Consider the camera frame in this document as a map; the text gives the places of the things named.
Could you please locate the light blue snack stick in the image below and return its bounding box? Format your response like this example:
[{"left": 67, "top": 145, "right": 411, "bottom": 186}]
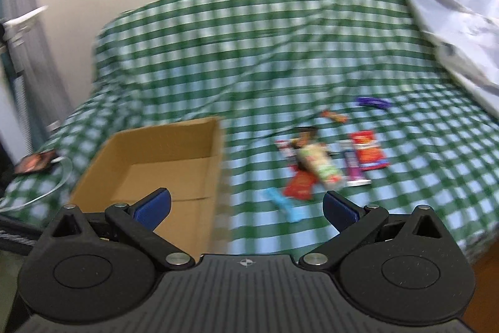
[{"left": 264, "top": 188, "right": 305, "bottom": 223}]

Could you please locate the purple snack wrapper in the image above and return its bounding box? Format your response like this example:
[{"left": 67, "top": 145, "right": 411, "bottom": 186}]
[{"left": 356, "top": 96, "right": 392, "bottom": 110}]

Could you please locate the white purple sachet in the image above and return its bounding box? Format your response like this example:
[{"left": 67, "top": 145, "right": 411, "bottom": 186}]
[{"left": 339, "top": 140, "right": 371, "bottom": 188}]

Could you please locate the red orange flat packet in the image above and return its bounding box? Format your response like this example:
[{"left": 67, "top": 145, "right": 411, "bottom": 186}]
[{"left": 283, "top": 167, "right": 318, "bottom": 201}]

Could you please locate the red spicy snack packet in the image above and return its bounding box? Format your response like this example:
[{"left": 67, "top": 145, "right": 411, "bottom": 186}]
[{"left": 349, "top": 130, "right": 389, "bottom": 172}]

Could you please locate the clear rice puff snack pack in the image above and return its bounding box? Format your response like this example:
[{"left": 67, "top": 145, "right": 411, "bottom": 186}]
[{"left": 297, "top": 143, "right": 345, "bottom": 190}]

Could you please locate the open cardboard box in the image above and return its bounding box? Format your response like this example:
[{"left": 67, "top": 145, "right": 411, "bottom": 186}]
[{"left": 70, "top": 117, "right": 224, "bottom": 259}]

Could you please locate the red white coffee stick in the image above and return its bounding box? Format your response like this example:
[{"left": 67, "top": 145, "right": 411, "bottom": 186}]
[{"left": 274, "top": 140, "right": 296, "bottom": 162}]

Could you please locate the small red orange candy bar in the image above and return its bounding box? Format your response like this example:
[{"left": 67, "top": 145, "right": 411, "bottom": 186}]
[{"left": 321, "top": 110, "right": 348, "bottom": 123}]

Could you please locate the green checkered sofa cover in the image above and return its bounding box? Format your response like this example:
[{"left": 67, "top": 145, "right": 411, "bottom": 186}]
[{"left": 1, "top": 0, "right": 498, "bottom": 259}]

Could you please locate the grey curtain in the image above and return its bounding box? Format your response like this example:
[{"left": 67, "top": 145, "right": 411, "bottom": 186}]
[{"left": 1, "top": 0, "right": 73, "bottom": 149}]

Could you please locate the white crumpled sheet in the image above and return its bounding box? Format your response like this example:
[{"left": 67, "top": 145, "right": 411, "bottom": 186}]
[{"left": 364, "top": 0, "right": 499, "bottom": 92}]

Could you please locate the white charging cable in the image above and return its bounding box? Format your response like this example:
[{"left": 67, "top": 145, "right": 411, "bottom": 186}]
[{"left": 0, "top": 155, "right": 75, "bottom": 213}]

